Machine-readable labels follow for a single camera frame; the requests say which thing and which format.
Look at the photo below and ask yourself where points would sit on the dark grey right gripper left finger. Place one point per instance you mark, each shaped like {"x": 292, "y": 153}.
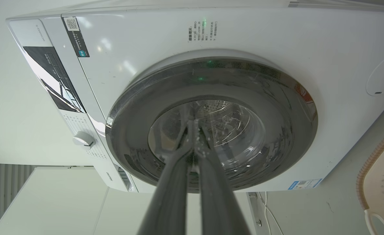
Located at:
{"x": 169, "y": 195}

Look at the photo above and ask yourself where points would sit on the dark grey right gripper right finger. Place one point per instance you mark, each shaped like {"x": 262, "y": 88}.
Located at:
{"x": 218, "y": 202}

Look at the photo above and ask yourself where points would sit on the beige plastic laundry basket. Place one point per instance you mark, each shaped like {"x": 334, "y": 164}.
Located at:
{"x": 382, "y": 182}

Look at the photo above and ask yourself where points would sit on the blue energy label sticker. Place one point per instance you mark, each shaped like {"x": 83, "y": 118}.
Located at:
{"x": 304, "y": 183}

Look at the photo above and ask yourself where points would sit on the round grey washing machine door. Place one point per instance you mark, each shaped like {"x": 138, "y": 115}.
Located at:
{"x": 276, "y": 124}

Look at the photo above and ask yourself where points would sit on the silver washing machine control knob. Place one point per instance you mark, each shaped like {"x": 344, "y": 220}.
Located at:
{"x": 83, "y": 139}

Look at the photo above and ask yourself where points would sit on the white cabinet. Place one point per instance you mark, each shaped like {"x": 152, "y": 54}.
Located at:
{"x": 61, "y": 202}

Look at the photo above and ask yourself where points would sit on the white front-load washing machine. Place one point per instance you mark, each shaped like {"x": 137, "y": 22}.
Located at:
{"x": 120, "y": 58}

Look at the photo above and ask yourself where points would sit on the grey slatted radiator panel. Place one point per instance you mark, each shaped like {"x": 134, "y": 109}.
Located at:
{"x": 3, "y": 189}

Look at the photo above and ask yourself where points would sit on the black QR code sticker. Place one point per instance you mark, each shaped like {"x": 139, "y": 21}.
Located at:
{"x": 76, "y": 36}

